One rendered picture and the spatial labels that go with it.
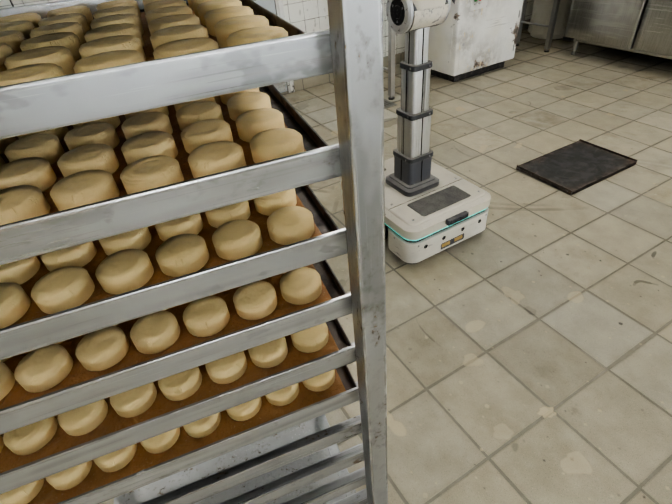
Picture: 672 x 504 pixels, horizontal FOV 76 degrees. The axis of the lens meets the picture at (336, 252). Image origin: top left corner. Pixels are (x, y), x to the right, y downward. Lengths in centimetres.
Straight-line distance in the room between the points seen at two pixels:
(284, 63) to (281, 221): 18
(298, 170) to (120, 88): 14
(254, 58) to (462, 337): 163
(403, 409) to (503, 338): 52
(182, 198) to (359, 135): 15
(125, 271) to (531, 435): 144
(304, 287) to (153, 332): 17
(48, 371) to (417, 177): 189
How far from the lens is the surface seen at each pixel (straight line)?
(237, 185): 37
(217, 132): 46
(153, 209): 38
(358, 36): 33
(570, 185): 291
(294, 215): 47
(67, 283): 48
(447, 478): 155
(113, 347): 52
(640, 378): 195
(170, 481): 149
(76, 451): 59
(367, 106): 35
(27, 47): 51
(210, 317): 51
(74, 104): 35
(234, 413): 64
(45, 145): 54
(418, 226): 199
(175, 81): 34
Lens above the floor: 141
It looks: 39 degrees down
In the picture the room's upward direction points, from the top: 6 degrees counter-clockwise
